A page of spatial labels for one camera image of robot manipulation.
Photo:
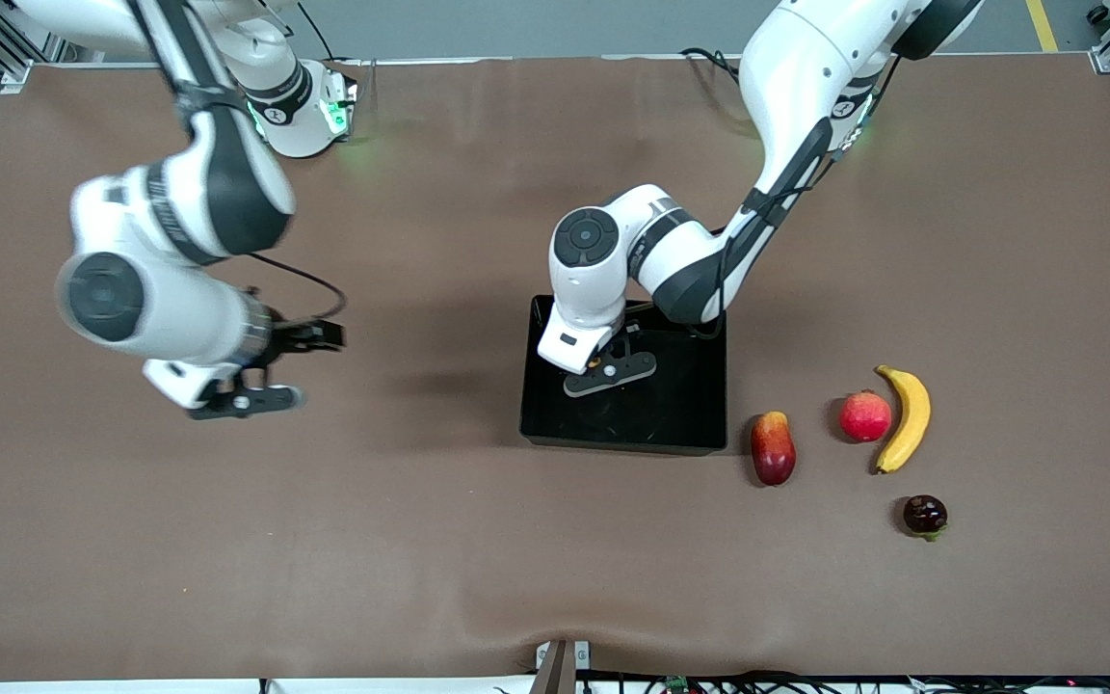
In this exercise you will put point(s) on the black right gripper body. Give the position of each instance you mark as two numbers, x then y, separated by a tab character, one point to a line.
291	338

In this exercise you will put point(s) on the black plastic box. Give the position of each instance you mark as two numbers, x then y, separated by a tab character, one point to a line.
680	414

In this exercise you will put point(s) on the yellow banana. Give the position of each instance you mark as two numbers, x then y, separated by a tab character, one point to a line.
911	414

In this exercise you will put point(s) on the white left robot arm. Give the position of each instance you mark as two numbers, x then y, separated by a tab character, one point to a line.
806	77

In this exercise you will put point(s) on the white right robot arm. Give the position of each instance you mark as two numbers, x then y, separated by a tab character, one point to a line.
179	318

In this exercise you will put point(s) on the large red round apple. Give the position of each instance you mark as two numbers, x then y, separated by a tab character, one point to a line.
865	416

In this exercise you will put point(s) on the red yellow mango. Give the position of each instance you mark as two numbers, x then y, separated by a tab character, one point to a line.
773	448

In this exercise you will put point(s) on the brown table mat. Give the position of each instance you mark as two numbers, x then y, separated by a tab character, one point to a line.
420	530

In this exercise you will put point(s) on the dark purple mangosteen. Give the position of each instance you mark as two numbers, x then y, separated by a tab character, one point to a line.
925	515

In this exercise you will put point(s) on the small green connector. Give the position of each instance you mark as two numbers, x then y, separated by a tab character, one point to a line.
676	684

